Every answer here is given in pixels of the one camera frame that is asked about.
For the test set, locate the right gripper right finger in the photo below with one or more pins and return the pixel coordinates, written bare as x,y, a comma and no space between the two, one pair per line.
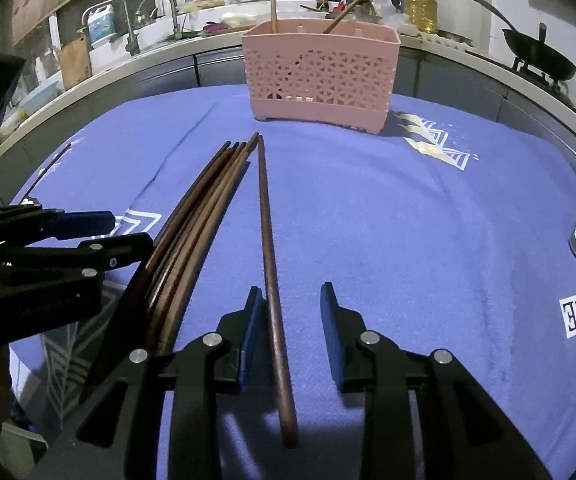
425,416

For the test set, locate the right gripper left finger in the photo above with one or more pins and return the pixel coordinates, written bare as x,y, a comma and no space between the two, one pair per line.
115,435

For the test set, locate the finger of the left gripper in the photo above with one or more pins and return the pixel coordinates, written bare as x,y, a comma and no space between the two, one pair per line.
23,225
43,288

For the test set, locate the chopstick bundle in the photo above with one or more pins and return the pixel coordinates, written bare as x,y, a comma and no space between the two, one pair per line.
187,243

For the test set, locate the dark wooden chopstick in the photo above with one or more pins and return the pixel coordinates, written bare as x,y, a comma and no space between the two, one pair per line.
277,342

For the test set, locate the chrome kitchen faucet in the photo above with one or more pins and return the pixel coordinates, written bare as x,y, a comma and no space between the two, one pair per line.
131,46

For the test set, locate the wooden cutting board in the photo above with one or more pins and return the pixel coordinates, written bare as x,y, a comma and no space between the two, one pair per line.
74,61

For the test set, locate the blue detergent bottle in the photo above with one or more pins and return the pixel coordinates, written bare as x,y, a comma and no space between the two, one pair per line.
101,24

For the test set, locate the blue printed tablecloth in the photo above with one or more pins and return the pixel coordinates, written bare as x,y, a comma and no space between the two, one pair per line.
445,230

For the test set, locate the light wooden chopstick in basket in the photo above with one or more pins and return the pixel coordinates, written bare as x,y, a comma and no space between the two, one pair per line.
274,25

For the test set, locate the pink perforated utensil basket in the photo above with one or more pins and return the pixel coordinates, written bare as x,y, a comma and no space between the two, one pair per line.
311,70

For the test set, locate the black wok on stove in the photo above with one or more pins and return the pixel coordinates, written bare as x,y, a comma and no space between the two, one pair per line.
534,51

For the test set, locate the white plastic jug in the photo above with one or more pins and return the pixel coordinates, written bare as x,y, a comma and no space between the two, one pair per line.
383,8

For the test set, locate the large cooking oil bottle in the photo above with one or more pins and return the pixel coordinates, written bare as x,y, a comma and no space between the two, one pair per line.
422,14

